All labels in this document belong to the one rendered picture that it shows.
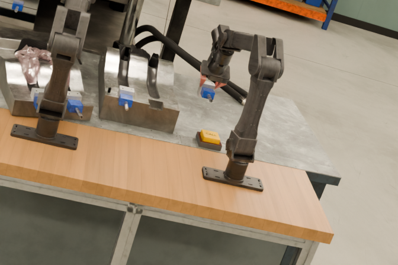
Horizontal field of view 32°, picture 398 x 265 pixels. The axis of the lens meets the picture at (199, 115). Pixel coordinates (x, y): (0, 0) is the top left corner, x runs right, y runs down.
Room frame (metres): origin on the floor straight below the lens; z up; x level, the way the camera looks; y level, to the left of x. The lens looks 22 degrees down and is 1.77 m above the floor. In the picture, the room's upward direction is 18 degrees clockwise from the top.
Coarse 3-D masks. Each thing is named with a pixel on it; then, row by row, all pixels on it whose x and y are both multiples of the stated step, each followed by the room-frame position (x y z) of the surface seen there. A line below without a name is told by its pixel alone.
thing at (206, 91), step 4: (204, 84) 2.36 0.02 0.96; (208, 84) 2.36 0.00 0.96; (212, 84) 2.38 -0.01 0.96; (200, 88) 2.35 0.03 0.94; (204, 88) 2.34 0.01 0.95; (208, 88) 2.36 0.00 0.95; (212, 88) 2.36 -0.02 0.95; (200, 92) 2.35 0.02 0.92; (204, 92) 2.32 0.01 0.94; (208, 92) 2.32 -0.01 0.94; (212, 92) 2.32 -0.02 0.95; (200, 96) 2.35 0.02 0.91; (204, 96) 2.32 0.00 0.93; (208, 96) 2.29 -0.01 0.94; (212, 96) 2.32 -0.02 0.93; (212, 100) 2.27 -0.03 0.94
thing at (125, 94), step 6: (120, 90) 2.16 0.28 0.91; (126, 90) 2.17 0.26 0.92; (132, 90) 2.18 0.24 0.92; (120, 96) 2.13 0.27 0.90; (126, 96) 2.14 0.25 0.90; (132, 96) 2.16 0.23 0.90; (120, 102) 2.12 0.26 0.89; (126, 102) 2.11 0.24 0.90; (132, 102) 2.13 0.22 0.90; (126, 108) 2.07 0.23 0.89
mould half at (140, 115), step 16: (112, 48) 2.49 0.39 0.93; (112, 64) 2.39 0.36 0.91; (144, 64) 2.45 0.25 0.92; (160, 64) 2.49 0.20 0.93; (112, 80) 2.29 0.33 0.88; (128, 80) 2.35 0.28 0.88; (144, 80) 2.38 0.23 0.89; (160, 80) 2.42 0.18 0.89; (112, 96) 2.14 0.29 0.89; (144, 96) 2.23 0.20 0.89; (160, 96) 2.28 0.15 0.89; (112, 112) 2.15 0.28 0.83; (128, 112) 2.16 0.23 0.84; (144, 112) 2.17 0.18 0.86; (160, 112) 2.19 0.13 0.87; (176, 112) 2.20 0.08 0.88; (160, 128) 2.19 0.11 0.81
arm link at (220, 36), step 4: (220, 24) 2.34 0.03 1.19; (216, 28) 2.35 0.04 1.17; (220, 28) 2.33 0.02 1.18; (224, 28) 2.33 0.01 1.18; (228, 28) 2.34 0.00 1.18; (212, 32) 2.35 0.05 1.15; (216, 32) 2.34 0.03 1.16; (220, 32) 2.32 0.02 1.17; (224, 32) 2.25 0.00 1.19; (212, 36) 2.34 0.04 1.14; (216, 36) 2.32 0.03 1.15; (220, 36) 2.24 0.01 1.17; (224, 36) 2.23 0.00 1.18; (216, 40) 2.31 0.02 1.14; (220, 40) 2.24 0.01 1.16; (224, 40) 2.23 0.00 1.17; (216, 44) 2.31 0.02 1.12; (220, 44) 2.24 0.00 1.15; (216, 48) 2.33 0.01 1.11; (220, 48) 2.24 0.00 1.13; (224, 48) 2.25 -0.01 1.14; (228, 48) 2.26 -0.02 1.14; (232, 48) 2.27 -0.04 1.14
